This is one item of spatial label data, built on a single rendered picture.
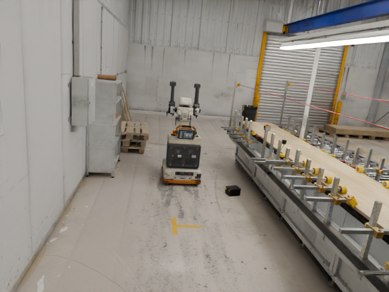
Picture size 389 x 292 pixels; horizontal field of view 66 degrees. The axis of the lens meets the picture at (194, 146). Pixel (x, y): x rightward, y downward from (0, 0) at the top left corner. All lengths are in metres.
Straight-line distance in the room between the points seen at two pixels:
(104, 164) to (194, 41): 7.12
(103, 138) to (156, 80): 6.44
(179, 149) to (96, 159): 1.35
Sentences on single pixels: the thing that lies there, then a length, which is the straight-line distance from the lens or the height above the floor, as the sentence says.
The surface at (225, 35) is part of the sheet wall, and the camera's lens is 11.51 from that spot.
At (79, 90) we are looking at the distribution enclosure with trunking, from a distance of 4.05.
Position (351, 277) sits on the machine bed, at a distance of 3.24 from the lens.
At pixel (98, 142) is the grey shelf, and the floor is 0.60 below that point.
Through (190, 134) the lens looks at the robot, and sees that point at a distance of 4.77.
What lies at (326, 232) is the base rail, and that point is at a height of 0.66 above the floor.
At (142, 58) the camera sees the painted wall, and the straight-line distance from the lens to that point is 11.20.
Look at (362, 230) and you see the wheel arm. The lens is 2.46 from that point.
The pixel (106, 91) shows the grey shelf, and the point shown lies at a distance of 4.91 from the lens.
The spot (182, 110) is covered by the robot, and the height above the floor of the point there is 1.18.
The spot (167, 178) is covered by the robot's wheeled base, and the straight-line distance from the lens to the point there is 4.94.
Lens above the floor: 1.95
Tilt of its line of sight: 15 degrees down
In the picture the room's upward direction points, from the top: 6 degrees clockwise
